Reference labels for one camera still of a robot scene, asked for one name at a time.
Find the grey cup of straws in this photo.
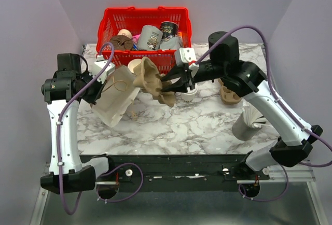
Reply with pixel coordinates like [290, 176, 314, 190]
[232, 105, 268, 141]

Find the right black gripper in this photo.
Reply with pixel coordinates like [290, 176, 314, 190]
[160, 59, 227, 93]

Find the brown pulp cup carrier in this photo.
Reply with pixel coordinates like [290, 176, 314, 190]
[218, 79, 242, 105]

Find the beige egg-shaped object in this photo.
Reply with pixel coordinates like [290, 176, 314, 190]
[117, 29, 132, 39]

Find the single white cup lid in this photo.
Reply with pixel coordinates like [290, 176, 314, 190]
[181, 83, 198, 97]

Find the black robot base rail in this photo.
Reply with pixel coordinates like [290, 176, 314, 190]
[77, 153, 304, 193]

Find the brown paper takeout bag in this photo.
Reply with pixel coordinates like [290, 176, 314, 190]
[91, 66, 140, 128]

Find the single brown pulp carrier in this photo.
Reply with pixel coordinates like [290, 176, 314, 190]
[133, 57, 176, 107]

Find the grey crumpled item in basket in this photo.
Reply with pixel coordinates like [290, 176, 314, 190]
[159, 37, 183, 50]

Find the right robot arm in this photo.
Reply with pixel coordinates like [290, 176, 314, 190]
[161, 31, 323, 179]

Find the black printed can in basket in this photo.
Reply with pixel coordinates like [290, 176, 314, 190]
[159, 21, 178, 39]

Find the red plastic shopping basket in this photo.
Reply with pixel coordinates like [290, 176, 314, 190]
[96, 6, 192, 74]

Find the single white paper cup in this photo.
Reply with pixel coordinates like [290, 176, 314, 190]
[181, 95, 196, 103]

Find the brown striped cloth in basket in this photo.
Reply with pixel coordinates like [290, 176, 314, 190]
[109, 35, 134, 51]

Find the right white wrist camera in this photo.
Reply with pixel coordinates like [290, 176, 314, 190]
[174, 47, 199, 70]

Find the grey printed cup in basket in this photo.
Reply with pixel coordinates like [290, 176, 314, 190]
[137, 25, 163, 51]

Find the stack of white paper cups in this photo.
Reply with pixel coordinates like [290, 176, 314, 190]
[127, 59, 142, 75]

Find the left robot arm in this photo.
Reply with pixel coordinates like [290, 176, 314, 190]
[40, 53, 115, 194]

